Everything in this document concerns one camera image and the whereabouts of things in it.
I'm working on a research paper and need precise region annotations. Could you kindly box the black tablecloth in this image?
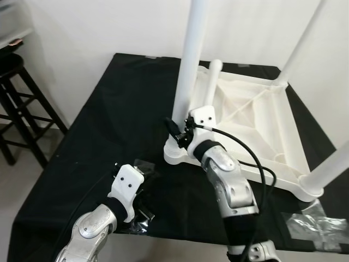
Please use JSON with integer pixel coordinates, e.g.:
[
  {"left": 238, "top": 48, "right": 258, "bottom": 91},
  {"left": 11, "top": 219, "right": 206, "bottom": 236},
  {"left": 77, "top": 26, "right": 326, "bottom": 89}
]
[{"left": 8, "top": 52, "right": 349, "bottom": 262}]

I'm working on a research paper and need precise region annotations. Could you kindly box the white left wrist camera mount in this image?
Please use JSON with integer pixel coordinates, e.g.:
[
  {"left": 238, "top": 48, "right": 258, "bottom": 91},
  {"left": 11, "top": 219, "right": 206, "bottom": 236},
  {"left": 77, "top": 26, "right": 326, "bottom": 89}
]
[{"left": 107, "top": 165, "right": 145, "bottom": 223}]

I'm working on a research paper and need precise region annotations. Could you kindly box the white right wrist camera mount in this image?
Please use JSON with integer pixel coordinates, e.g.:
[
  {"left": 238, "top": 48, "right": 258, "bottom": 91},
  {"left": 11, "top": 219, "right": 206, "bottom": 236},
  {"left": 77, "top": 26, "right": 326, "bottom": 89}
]
[{"left": 185, "top": 108, "right": 217, "bottom": 153}]

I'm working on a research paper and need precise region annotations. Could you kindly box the white plastic children table top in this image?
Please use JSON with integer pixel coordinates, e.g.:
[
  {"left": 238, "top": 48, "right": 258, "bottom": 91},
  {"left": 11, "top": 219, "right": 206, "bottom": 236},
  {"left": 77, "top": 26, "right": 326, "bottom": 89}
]
[{"left": 164, "top": 65, "right": 328, "bottom": 200}]

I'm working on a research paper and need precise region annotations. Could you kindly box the black stool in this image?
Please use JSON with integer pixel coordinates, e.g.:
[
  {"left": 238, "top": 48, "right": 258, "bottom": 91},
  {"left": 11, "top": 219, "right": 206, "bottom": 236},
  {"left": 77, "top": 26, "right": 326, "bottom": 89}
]
[{"left": 0, "top": 52, "right": 69, "bottom": 167}]

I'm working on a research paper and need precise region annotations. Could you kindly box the clear plastic storage box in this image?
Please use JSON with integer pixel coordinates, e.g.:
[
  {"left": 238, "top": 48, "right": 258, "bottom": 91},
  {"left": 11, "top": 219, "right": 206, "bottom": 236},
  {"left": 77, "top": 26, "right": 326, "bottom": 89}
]
[{"left": 0, "top": 0, "right": 32, "bottom": 47}]

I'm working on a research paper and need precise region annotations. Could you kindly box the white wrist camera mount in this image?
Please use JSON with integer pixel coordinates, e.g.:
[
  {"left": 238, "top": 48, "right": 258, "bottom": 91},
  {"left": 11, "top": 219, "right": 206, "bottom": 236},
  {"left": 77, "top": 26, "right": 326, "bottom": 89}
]
[
  {"left": 107, "top": 165, "right": 145, "bottom": 223},
  {"left": 185, "top": 108, "right": 217, "bottom": 153}
]

